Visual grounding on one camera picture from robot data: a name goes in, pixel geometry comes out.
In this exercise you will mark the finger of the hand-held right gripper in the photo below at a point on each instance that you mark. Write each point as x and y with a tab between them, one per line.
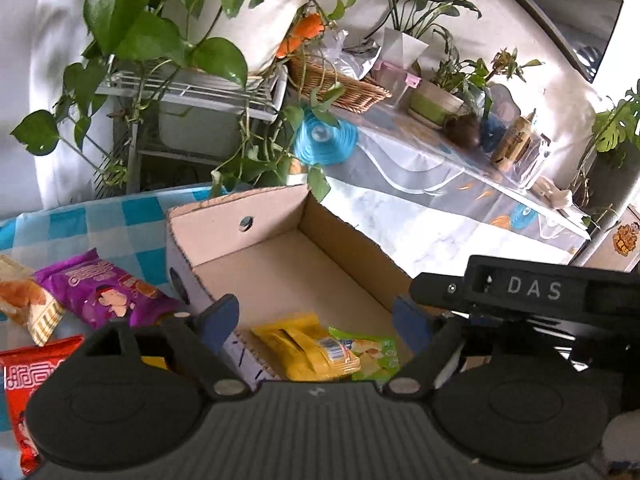
437	290

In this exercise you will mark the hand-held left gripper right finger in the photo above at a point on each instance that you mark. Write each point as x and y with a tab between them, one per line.
412	322

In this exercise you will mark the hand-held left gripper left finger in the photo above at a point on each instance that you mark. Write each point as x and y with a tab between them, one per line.
220	322

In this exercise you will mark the green snack packet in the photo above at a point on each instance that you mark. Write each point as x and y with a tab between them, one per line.
372	355

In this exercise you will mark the cardboard box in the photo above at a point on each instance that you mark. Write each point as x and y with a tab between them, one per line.
280	270

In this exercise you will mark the purple snack packet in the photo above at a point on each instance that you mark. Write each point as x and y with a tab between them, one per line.
100	290

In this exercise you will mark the beige snack packet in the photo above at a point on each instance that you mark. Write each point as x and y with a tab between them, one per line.
25	295

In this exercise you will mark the red snack packet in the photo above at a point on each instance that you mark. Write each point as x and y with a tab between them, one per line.
25	385

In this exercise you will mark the table with clear cover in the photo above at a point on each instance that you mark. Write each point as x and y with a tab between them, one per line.
450	190

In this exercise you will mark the box with cartoon sticker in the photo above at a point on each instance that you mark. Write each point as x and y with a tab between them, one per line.
625	240

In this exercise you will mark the white tissue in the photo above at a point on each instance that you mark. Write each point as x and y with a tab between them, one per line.
555	192

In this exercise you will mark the clear plastic container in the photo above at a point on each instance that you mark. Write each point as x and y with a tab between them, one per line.
535	160

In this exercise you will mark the blue checkered tablecloth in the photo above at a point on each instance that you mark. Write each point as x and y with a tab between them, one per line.
100	220

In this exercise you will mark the brown teapot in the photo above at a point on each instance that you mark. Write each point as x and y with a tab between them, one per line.
462	132

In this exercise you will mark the cream and brown bottle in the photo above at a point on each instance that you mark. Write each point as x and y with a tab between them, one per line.
512	142

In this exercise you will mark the blue bottle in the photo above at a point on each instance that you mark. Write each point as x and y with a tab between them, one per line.
492	132

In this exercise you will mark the green striped plant pot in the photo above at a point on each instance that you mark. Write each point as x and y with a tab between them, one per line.
432	105

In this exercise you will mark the monstera plant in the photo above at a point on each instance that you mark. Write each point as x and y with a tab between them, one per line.
615	130

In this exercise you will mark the small leafy plant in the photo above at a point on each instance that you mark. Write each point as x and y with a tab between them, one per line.
465	77

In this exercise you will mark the pink lidded clear container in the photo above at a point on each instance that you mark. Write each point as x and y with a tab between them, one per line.
392	80

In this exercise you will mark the wicker basket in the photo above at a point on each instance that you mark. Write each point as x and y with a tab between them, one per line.
345	92

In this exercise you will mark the white metal plant rack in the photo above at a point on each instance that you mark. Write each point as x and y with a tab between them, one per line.
200	92

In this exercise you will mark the white geometric vase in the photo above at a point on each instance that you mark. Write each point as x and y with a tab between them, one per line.
400	47

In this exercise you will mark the clear plastic bag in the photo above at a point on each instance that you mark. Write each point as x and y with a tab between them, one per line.
350	60

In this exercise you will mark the dark green leafy plant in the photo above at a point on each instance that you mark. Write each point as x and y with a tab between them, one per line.
400	5

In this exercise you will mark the orange plush toy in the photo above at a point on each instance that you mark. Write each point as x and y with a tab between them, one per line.
305	30

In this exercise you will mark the black flat screen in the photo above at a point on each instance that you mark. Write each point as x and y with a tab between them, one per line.
575	10

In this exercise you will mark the pothos plant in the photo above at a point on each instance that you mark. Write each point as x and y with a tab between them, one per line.
125	15

